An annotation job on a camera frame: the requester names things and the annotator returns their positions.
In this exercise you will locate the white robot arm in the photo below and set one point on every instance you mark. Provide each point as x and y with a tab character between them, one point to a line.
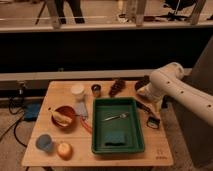
167	80

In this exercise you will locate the small metal cup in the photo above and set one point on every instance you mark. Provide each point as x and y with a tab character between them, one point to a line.
96	90

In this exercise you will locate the white plastic cup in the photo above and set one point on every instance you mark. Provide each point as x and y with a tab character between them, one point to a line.
78	90

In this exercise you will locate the silver metal fork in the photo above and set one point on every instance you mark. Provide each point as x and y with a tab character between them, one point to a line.
123	115

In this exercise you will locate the blue plastic cup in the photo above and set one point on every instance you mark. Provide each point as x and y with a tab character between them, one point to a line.
44	142

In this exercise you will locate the bunch of dark grapes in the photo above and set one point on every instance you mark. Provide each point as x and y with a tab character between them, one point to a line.
117	87

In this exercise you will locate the grey blue cloth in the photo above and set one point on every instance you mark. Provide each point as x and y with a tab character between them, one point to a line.
81	110

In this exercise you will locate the green plastic tray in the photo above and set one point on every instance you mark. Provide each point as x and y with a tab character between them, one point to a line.
107	107

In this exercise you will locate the red bowl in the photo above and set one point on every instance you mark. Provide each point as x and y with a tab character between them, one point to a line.
72	115

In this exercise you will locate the blue sponge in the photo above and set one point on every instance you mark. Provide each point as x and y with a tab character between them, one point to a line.
116	138

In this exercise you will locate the yellow banana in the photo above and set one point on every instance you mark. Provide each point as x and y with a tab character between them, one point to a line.
61	115

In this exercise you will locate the yellow red apple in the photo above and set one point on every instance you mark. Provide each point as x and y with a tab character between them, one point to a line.
64	150

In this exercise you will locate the blue box on floor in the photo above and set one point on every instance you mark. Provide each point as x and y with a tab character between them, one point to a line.
31	111

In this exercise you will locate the black office chair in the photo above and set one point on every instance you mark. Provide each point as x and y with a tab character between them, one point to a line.
176	6

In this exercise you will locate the red handled utensil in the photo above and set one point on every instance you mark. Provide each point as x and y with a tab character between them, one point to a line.
85	125

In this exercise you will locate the black handled peeler tool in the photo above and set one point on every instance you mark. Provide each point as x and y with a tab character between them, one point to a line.
153	121

